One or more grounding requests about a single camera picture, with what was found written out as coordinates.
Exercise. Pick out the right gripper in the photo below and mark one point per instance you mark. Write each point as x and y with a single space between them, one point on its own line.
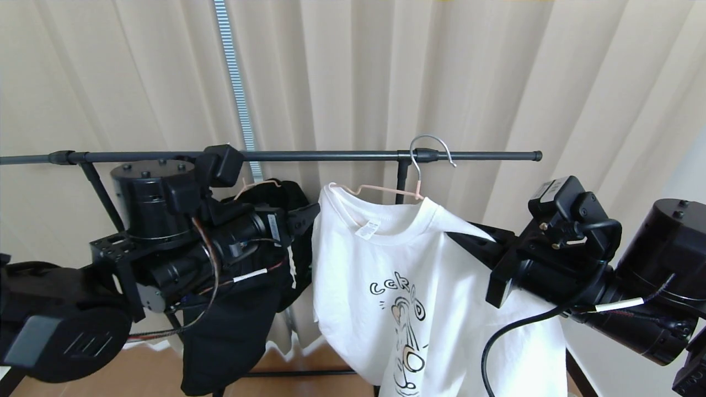
551 270

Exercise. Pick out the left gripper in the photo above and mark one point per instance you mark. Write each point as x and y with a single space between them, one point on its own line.
248 237

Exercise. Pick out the white garment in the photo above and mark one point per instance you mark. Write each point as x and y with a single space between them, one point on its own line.
441 264

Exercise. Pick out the pink clothes hanger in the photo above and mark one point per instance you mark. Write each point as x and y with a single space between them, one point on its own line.
416 160
259 184

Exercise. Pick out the black garment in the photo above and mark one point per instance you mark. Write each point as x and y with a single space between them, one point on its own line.
231 342

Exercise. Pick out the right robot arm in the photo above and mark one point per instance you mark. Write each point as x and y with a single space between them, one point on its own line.
662 259

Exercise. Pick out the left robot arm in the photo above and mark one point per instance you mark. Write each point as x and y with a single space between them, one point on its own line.
149 204

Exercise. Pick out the black clothes rack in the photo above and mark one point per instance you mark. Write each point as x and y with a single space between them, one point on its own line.
331 156

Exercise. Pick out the window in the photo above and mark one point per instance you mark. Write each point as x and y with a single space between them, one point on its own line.
234 82

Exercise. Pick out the white curtain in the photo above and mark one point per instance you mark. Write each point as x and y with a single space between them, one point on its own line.
441 71
110 71

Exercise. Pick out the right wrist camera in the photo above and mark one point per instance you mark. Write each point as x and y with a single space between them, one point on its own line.
562 207

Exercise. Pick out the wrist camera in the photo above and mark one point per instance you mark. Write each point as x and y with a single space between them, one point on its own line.
562 207
220 162

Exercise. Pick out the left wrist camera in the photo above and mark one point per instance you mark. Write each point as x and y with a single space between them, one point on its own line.
220 162

